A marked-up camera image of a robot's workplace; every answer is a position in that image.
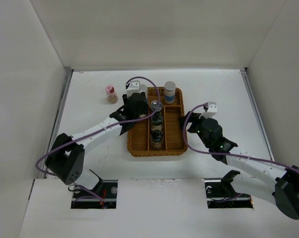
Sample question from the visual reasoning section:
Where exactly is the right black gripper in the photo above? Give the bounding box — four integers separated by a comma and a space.
178, 111, 212, 148

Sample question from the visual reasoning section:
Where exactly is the blue label silver-cap jar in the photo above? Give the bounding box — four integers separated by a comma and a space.
140, 84, 148, 97

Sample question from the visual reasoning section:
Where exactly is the black grinder spice bottle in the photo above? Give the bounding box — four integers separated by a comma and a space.
150, 112, 164, 131

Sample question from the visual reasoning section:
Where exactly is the silver grinder spice bottle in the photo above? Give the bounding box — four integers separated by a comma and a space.
150, 100, 163, 113

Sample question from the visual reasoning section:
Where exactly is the dark lid spice jar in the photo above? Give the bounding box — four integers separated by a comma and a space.
150, 129, 164, 150

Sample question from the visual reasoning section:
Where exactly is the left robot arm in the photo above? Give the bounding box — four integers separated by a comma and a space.
45, 93, 149, 198

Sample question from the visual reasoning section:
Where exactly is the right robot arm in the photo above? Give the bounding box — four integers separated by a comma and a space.
178, 112, 299, 220

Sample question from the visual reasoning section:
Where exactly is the pink cap spice bottle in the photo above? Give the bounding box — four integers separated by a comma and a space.
105, 85, 118, 104

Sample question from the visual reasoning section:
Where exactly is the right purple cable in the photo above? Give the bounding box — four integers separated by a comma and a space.
183, 103, 299, 179

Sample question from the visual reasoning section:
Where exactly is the purple cable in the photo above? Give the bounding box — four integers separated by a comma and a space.
183, 103, 299, 179
35, 76, 163, 203

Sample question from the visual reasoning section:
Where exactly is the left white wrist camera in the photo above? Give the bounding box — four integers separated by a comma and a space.
125, 80, 141, 98

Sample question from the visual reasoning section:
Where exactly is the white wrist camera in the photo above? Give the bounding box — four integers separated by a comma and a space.
199, 102, 218, 119
125, 80, 141, 98

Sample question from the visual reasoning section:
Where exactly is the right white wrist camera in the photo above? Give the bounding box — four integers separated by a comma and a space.
199, 102, 218, 119

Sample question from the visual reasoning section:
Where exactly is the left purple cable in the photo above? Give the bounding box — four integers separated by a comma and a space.
35, 76, 163, 203

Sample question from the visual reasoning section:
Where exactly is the left aluminium frame rail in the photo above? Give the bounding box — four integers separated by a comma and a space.
40, 66, 74, 179

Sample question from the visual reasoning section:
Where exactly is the aluminium frame rail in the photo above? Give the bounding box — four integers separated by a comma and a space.
240, 68, 275, 162
40, 66, 74, 179

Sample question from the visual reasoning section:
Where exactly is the right aluminium frame rail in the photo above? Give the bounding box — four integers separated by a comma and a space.
240, 68, 275, 162

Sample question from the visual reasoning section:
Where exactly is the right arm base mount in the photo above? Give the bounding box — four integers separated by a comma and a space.
204, 170, 253, 209

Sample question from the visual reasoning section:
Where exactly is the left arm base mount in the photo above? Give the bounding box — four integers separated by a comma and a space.
68, 170, 118, 209

